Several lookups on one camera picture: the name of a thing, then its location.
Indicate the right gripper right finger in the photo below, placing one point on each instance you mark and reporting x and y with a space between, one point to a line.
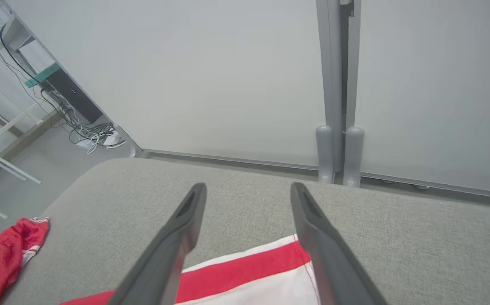
329 262

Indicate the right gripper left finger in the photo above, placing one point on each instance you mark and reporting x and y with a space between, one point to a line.
173 254

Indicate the red garment with white trim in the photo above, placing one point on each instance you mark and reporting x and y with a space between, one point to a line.
244 279

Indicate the red jersey with white sleeve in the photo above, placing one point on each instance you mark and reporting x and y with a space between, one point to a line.
3 258

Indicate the white power strip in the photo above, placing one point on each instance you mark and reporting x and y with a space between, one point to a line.
109 140

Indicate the black computer case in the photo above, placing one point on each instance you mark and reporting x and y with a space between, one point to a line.
77 97

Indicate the teal-edged grey shelf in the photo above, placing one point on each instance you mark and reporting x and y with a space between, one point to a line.
37 76

